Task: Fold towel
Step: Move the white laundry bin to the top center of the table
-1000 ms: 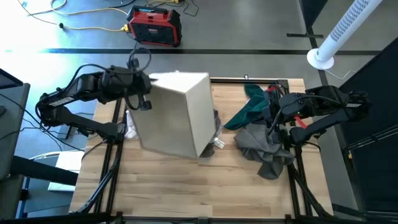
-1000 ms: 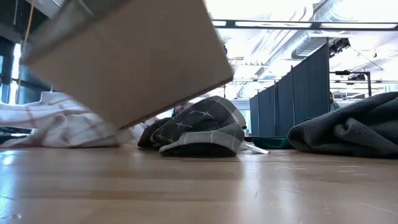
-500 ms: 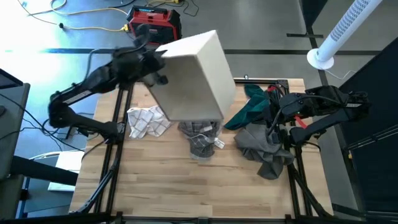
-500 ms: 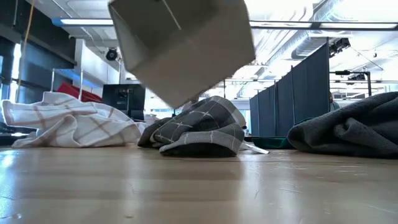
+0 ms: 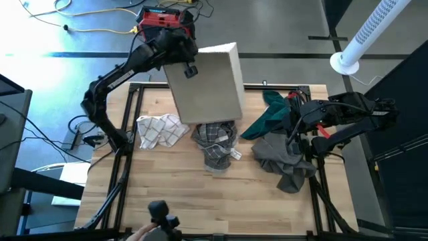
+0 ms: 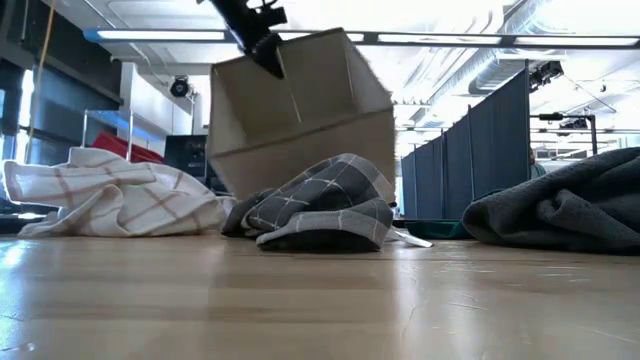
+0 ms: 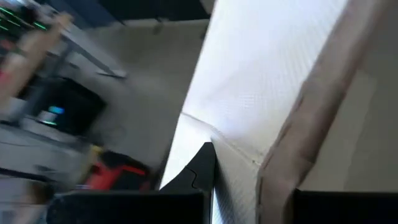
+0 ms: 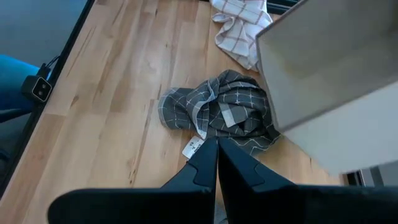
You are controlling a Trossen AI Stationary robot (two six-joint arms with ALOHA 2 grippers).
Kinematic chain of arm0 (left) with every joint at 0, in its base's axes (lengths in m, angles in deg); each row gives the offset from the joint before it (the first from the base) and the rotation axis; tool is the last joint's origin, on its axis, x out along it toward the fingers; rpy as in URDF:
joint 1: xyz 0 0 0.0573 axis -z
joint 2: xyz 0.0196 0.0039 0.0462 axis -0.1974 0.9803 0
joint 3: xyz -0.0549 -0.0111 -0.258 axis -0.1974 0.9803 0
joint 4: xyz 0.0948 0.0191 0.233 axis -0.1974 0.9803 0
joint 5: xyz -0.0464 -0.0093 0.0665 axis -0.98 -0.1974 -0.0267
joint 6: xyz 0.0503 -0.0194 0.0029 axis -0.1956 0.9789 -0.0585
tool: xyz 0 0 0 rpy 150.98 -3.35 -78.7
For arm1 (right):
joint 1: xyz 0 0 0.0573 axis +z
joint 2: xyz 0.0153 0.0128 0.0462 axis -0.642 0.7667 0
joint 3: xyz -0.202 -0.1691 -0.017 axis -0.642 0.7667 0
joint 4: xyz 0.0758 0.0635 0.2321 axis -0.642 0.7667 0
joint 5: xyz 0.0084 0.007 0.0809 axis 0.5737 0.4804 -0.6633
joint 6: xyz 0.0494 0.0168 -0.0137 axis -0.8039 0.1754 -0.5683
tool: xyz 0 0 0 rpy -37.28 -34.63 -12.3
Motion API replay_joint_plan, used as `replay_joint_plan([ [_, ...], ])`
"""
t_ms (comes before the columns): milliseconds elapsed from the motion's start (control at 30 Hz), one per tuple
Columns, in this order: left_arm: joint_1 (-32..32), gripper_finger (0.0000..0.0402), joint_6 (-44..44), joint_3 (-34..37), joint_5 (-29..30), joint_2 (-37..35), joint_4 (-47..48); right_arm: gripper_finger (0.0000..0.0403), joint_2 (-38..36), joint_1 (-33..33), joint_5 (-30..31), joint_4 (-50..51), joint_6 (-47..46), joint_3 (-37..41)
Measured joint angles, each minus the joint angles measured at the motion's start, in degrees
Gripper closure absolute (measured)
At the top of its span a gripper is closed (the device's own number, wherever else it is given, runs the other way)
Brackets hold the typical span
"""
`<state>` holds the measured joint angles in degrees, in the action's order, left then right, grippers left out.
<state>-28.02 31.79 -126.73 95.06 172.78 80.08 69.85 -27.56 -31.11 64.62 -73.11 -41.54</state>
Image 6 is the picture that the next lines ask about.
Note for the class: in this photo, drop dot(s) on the grey towel with white checks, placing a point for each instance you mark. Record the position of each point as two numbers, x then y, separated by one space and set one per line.
325 200

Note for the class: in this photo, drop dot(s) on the white towel with red checks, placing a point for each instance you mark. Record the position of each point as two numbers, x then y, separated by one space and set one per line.
100 195

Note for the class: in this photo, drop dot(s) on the black round ceiling camera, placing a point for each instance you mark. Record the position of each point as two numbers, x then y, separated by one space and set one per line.
179 88

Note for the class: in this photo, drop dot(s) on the person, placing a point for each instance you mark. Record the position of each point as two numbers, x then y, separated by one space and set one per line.
536 170

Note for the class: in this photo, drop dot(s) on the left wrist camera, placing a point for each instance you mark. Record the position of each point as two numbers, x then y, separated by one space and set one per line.
274 16

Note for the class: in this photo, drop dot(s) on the black metal stand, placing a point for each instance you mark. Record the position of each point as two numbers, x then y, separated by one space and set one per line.
593 135

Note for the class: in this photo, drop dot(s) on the black overhead light bar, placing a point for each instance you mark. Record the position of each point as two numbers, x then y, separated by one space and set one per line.
160 35

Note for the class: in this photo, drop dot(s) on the plain grey towel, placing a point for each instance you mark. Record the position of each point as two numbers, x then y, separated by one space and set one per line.
575 210

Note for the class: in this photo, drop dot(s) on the cardboard box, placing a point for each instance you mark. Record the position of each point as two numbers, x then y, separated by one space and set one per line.
325 150

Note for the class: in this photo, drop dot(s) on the dark grey room divider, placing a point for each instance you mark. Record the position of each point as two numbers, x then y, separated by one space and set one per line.
490 150

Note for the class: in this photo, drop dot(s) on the black monitor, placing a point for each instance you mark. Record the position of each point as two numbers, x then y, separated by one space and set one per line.
185 155

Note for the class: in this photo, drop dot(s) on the black equipment on pole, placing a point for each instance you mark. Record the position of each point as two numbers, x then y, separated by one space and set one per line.
545 74

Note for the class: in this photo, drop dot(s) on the metal shelf rack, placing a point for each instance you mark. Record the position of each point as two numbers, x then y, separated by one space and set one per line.
130 130

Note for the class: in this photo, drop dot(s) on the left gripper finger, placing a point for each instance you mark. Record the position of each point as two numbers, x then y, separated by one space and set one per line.
270 57

